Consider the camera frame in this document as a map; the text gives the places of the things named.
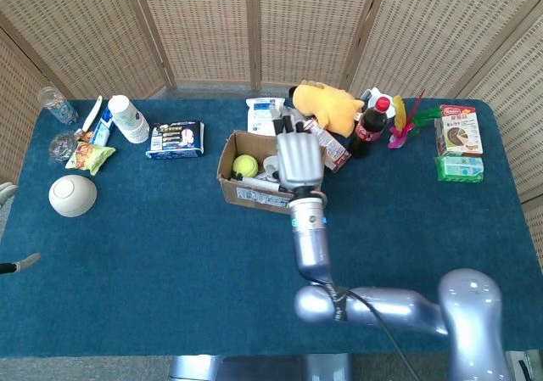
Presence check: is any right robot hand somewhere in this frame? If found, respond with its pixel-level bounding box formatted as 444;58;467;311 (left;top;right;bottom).
266;109;326;194

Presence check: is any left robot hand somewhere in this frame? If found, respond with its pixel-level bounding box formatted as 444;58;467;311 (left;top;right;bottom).
0;182;42;277

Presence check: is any small white jar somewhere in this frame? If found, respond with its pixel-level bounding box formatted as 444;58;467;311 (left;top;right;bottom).
263;155;280;181

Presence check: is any yellow tennis ball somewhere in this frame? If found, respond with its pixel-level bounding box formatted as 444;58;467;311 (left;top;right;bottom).
232;154;260;179

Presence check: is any cardboard box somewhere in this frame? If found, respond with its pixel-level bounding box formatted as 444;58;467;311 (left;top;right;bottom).
216;129;328;216

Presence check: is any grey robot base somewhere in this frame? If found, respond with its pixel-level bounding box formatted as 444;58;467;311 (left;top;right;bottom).
169;353;354;381

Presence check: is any brown red snack box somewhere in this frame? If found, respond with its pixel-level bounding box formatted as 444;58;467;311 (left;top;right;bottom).
303;117;353;174

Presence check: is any red and white carton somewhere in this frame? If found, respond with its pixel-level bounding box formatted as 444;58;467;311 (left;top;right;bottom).
434;104;484;158

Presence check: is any white pouch blue label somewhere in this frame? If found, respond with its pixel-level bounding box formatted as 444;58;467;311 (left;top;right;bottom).
246;97;286;137

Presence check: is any yellow plush toy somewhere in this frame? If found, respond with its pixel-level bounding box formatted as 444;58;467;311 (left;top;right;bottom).
288;81;365;138

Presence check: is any beige upturned bowl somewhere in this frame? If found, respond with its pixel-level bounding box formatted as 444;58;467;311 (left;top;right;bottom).
48;174;98;218

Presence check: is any crumpled clear plastic cup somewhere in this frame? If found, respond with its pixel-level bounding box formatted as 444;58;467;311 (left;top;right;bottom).
48;131;79;163

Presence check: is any cola bottle red cap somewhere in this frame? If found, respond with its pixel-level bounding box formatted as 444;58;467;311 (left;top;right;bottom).
347;96;392;160

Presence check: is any yellow-green snack bag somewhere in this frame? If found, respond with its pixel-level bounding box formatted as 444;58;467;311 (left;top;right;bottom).
64;141;117;176

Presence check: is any clear plastic water bottle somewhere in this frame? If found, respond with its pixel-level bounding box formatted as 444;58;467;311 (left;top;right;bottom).
36;86;81;126

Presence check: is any colourful feather shuttlecock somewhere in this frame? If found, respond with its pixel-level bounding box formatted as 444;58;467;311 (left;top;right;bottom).
387;88;442;150

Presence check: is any blue white tube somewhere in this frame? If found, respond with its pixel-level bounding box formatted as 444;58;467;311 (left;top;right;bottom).
87;107;116;148

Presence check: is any dark blue sanitary pad pack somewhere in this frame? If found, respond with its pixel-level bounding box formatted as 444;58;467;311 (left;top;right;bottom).
144;120;206;161

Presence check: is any white plastic bottle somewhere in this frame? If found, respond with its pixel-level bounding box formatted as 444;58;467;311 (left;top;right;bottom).
107;94;150;145

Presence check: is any green tissue pack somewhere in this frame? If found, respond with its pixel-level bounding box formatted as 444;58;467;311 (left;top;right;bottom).
433;154;485;183

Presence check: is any woven wooden folding screen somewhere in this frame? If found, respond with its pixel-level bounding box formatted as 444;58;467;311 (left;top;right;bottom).
0;0;543;268

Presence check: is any blue table mat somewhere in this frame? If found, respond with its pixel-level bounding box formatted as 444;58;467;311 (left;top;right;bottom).
0;98;538;359

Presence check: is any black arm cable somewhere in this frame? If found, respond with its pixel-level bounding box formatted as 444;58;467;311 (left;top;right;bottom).
311;275;422;381

